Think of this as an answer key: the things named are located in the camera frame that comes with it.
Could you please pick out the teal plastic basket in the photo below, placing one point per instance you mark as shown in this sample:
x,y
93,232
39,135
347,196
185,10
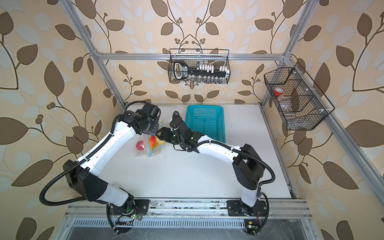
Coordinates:
x,y
206,119

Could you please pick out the back black wire basket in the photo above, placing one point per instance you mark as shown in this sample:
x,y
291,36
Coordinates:
x,y
205,66

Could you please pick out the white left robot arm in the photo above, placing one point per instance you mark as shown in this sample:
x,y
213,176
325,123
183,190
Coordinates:
x,y
83,174

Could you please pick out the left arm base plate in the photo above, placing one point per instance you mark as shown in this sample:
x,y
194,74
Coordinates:
x,y
130,207

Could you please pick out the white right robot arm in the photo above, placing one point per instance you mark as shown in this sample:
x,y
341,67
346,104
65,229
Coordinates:
x,y
251,172

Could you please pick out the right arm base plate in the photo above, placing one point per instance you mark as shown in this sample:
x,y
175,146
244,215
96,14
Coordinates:
x,y
236,208

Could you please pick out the yellow toy potato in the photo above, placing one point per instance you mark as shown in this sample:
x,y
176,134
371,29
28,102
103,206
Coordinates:
x,y
159,142

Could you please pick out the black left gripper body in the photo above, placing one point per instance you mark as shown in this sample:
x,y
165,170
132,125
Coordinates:
x,y
152,128

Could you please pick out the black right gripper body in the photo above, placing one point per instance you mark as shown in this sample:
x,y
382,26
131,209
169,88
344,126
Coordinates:
x,y
170,137

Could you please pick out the red toy tomato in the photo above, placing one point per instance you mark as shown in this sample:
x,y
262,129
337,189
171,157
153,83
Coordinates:
x,y
140,146

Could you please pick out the red capped clear bottle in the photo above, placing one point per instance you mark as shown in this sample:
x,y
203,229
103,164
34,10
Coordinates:
x,y
280,95

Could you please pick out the side black wire basket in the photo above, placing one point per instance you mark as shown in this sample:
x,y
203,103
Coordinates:
x,y
308,105

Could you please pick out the clear zip top bag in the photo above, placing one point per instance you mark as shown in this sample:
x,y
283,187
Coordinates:
x,y
147,143

